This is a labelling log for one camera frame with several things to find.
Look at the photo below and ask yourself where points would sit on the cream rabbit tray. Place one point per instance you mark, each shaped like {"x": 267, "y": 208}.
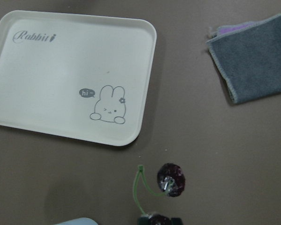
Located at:
{"x": 78, "y": 76}

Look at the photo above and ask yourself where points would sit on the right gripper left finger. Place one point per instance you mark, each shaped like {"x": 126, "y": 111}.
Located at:
{"x": 143, "y": 221}

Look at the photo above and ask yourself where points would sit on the light blue cup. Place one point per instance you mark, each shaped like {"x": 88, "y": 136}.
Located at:
{"x": 79, "y": 221}

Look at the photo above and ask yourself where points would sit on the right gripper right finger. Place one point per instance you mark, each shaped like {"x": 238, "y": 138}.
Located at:
{"x": 176, "y": 221}

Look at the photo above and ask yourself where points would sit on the dark cherries pair green stem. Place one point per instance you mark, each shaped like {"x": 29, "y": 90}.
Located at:
{"x": 171, "y": 182}

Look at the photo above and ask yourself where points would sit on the grey folded cloth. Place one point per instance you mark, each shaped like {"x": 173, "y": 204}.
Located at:
{"x": 248, "y": 57}

